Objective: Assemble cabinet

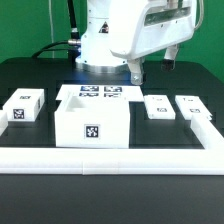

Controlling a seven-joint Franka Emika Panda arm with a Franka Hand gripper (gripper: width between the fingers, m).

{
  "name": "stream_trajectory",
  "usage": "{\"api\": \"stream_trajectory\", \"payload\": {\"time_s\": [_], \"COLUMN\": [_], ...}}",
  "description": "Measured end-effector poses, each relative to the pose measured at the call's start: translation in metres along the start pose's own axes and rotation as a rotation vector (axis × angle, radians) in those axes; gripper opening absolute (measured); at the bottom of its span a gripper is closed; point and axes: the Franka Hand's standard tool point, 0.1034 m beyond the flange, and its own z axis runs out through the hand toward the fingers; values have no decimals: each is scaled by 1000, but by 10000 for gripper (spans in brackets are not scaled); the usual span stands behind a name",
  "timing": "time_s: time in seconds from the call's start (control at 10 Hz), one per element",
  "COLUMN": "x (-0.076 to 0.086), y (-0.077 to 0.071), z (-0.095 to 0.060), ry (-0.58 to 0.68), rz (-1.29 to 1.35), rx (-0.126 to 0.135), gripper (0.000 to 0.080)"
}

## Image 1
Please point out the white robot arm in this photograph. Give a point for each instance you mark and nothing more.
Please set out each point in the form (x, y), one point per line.
(95, 53)

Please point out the white cabinet body box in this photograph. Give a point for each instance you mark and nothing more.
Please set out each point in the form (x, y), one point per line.
(91, 122)

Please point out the white marker base plate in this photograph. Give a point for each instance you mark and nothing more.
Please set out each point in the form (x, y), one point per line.
(130, 93)

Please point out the white U-shaped fence frame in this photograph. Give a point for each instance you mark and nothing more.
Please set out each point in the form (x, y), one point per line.
(209, 160)

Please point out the white cabinet top block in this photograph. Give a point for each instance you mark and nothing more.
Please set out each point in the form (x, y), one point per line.
(24, 105)

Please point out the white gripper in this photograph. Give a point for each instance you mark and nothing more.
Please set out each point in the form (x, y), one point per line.
(141, 27)

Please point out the white cabinet door panel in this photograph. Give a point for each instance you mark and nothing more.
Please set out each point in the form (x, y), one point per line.
(159, 107)
(190, 105)

